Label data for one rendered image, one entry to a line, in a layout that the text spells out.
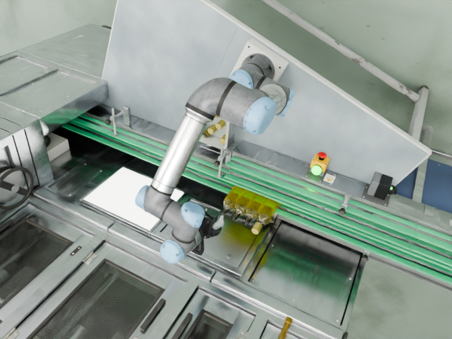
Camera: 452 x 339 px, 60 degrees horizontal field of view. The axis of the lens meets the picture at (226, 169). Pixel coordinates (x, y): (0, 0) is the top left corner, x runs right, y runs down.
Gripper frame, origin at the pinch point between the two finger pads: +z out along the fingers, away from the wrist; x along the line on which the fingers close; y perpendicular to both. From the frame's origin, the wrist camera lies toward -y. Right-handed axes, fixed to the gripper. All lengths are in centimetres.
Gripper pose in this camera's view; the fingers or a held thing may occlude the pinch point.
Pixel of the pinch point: (215, 220)
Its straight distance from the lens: 155.1
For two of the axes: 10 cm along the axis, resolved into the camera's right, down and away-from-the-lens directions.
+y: 2.3, -9.1, -3.3
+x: -8.9, -3.4, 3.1
